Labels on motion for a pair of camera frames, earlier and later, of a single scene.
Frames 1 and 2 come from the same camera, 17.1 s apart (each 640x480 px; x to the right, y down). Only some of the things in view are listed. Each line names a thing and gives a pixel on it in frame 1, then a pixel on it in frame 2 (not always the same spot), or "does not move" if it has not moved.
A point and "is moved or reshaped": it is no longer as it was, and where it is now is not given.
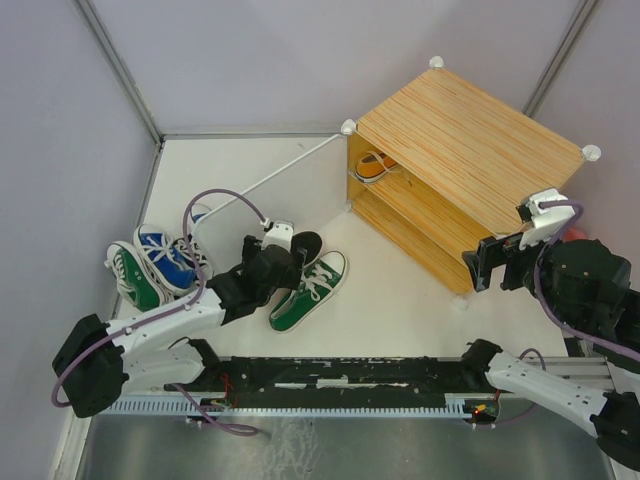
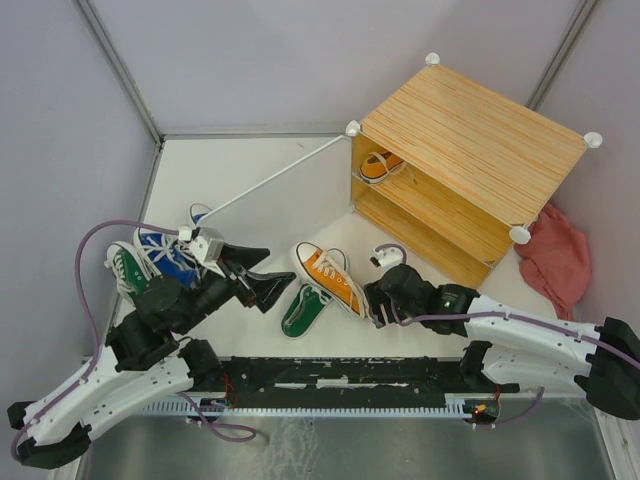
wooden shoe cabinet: [447, 168] does not move
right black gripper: [491, 251] to [376, 297]
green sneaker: [319, 281] is moved or reshaped
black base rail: [339, 375] does not move
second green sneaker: [135, 280] does not move
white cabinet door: [311, 194] does not move
